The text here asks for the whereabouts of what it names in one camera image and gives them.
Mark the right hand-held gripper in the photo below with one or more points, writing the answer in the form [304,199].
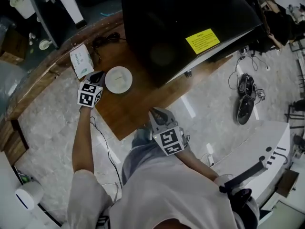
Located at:
[168,139]

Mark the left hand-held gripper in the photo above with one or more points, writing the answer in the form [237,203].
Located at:
[88,94]

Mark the black fridge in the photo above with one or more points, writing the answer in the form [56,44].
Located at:
[166,20]

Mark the person's right forearm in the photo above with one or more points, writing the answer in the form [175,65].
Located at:
[194,161]

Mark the person's left forearm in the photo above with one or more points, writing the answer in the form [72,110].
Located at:
[82,142]

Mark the person's blue jeans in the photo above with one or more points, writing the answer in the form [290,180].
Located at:
[140,138]

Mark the white green tissue packet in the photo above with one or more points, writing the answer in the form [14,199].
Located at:
[82,61]

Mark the white power strip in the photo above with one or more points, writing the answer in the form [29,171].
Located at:
[210,155]

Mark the person's white shirt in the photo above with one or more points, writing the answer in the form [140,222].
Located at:
[166,194]

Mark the small white bowl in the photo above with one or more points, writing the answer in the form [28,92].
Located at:
[44,44]

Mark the cardboard box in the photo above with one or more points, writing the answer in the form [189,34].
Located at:
[14,45]

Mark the white counter unit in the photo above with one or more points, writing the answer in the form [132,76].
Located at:
[257,147]

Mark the white table leg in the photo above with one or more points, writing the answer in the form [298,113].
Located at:
[70,3]

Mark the white bucket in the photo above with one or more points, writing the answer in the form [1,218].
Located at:
[22,2]

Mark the white cylindrical appliance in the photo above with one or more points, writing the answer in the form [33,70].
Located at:
[28,195]

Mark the black metal chair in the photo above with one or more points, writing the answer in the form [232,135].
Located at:
[296,111]

